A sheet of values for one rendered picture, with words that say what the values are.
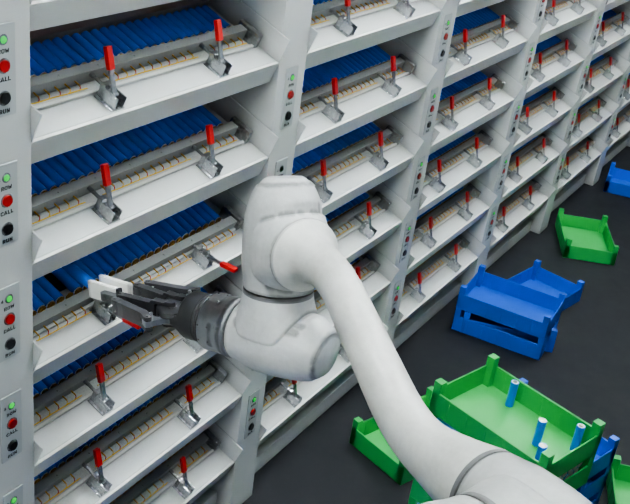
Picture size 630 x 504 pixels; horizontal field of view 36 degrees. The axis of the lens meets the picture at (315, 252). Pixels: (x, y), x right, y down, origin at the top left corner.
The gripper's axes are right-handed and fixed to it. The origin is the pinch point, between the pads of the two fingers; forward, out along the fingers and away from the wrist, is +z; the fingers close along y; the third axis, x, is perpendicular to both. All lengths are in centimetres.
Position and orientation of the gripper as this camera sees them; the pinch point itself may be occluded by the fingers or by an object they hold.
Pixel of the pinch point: (110, 290)
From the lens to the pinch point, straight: 160.4
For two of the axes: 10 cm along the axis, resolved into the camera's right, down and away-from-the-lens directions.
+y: -5.3, 3.3, -7.8
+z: -8.4, -2.0, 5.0
